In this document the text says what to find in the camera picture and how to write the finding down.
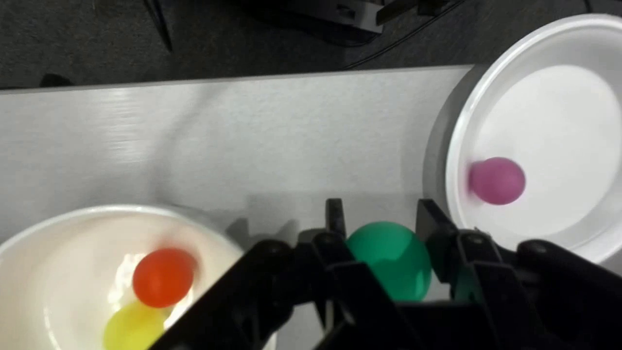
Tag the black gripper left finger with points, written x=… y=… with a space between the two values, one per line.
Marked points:
x=256 y=299

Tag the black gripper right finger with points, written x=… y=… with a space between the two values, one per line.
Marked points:
x=534 y=299

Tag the green ball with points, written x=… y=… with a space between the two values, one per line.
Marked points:
x=398 y=260

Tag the purple ball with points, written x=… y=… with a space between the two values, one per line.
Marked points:
x=497 y=180

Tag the orange ball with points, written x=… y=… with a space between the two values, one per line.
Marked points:
x=164 y=277

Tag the yellow ball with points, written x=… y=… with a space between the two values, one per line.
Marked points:
x=135 y=328

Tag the white foam plate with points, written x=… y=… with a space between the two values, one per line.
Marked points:
x=553 y=104

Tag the white bowl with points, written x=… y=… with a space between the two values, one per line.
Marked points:
x=61 y=281

